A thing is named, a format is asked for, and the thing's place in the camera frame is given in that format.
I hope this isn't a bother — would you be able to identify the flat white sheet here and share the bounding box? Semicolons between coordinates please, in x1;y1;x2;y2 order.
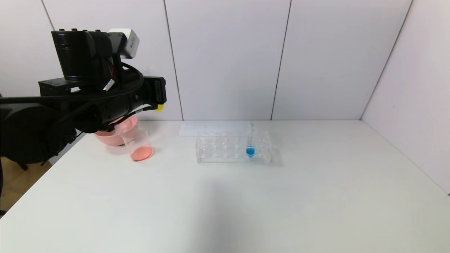
180;122;253;137

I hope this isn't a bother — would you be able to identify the pink plastic bowl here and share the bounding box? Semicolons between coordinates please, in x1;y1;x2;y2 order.
94;116;138;146

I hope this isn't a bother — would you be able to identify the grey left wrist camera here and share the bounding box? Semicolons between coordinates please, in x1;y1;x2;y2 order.
108;28;140;59

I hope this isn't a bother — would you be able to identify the test tube with blue pigment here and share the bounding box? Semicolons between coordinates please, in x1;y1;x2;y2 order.
246;123;256;158

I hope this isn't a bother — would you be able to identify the clear glass beaker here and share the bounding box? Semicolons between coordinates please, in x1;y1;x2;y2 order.
121;124;154;162

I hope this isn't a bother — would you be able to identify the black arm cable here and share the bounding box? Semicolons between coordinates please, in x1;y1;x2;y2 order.
0;63;145;106

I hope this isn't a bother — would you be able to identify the clear acrylic test tube rack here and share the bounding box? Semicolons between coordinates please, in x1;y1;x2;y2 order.
196;129;272;165

